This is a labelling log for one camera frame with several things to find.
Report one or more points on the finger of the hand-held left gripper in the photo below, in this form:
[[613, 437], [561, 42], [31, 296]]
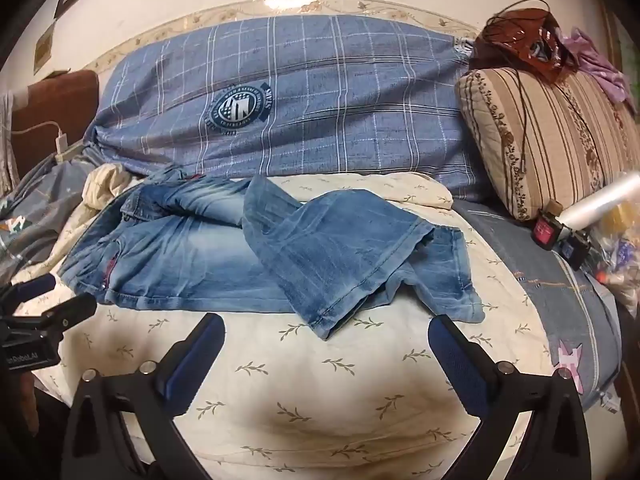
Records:
[[67, 310], [32, 287]]

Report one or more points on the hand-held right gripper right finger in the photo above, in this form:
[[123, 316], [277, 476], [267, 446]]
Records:
[[460, 360]]

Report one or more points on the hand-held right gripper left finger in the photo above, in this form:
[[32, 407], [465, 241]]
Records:
[[192, 357]]

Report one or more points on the faded blue denim pants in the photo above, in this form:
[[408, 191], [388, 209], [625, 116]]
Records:
[[200, 260]]

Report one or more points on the grey patterned duvet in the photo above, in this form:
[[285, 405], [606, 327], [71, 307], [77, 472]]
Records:
[[40, 200]]

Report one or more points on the blue bed sheet with cat print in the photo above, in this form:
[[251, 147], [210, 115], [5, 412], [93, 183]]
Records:
[[550, 285]]

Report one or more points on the cream leaf-print blanket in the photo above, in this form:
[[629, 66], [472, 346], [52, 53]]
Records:
[[325, 410]]

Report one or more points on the red and black box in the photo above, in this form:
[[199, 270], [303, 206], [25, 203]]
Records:
[[545, 230]]

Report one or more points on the small black device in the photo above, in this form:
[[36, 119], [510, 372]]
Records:
[[575, 252]]

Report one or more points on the brown headboard cushion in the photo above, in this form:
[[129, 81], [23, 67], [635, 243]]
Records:
[[50, 100]]

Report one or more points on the clear plastic bag with contents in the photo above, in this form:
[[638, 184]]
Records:
[[620, 255]]

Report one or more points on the beige striped floral pillow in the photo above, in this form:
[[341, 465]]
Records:
[[560, 145]]

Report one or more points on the blue plaid quilt with emblem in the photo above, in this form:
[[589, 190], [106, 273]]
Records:
[[325, 110]]

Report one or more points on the purple cloth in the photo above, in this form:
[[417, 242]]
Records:
[[600, 70]]

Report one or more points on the brown leather bag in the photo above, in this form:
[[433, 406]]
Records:
[[530, 42]]

